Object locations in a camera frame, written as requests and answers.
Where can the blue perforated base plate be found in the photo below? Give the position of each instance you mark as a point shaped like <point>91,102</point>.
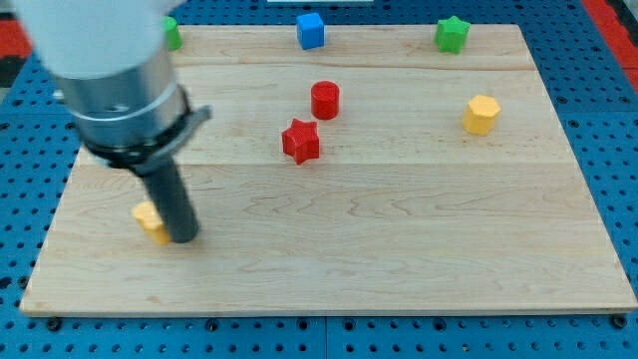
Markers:
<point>587,63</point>

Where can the yellow hexagon block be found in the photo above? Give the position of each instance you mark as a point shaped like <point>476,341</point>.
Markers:
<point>480,115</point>

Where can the green star block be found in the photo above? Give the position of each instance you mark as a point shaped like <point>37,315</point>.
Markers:
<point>451,34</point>

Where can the yellow block near pusher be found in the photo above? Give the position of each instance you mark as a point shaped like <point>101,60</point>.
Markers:
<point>149,220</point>

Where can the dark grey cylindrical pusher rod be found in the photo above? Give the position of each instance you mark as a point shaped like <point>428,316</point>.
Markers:
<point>167,191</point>

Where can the light wooden board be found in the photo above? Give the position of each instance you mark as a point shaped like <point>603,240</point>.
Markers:
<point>405,213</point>

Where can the green block behind arm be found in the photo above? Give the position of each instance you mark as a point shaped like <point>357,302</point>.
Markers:
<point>172,36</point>

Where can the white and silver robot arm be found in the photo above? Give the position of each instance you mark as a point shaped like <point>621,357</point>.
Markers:
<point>110,63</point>

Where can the red cylinder block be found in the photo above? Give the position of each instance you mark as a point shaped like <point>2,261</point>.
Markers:
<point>325,100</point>

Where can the red star block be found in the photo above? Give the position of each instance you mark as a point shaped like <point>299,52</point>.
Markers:
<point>301,141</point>

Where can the blue cube block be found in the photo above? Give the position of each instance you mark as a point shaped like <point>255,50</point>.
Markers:
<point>310,31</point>

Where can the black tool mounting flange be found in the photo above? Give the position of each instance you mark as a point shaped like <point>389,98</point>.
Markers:
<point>151,153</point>

